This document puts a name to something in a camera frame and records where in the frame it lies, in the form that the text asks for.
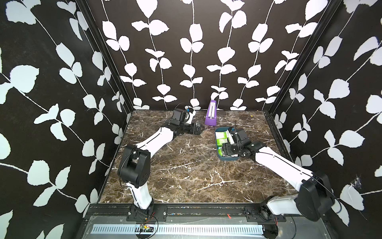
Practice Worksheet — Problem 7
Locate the green tissue pack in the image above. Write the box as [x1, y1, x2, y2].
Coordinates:
[216, 138, 228, 147]
[215, 131, 228, 140]
[218, 148, 224, 156]

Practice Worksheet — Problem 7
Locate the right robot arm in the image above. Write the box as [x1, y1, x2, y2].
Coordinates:
[215, 126, 336, 222]

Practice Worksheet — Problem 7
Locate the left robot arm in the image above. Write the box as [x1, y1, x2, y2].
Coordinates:
[117, 108, 204, 212]

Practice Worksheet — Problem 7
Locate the teal plastic storage box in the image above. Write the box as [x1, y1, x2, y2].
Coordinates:
[215, 126, 240, 161]

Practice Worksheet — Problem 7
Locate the purple metronome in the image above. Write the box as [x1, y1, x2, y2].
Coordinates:
[205, 100, 217, 126]

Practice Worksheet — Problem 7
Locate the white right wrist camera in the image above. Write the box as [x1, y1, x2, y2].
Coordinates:
[226, 126, 238, 144]

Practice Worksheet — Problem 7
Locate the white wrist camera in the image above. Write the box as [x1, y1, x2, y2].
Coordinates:
[185, 107, 196, 124]
[226, 126, 238, 144]

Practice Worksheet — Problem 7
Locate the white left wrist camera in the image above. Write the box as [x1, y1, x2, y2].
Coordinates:
[185, 107, 196, 124]

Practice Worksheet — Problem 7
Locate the black front rail base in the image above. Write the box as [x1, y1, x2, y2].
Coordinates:
[76, 203, 338, 239]

